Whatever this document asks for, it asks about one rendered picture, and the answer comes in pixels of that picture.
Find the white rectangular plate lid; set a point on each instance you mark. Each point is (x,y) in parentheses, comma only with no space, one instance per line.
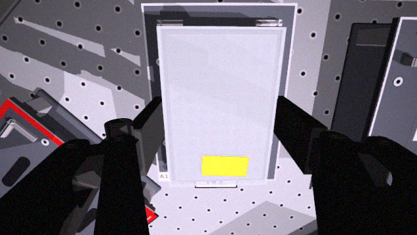
(219,87)

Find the dark grey work table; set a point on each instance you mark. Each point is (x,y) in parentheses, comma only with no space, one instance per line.
(90,56)

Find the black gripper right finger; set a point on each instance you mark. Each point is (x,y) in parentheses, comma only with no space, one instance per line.
(349,179)

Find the grey metal nest plate marked n1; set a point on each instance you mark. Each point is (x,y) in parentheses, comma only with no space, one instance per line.
(377,95)

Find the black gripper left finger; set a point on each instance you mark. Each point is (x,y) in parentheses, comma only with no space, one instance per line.
(54,197)

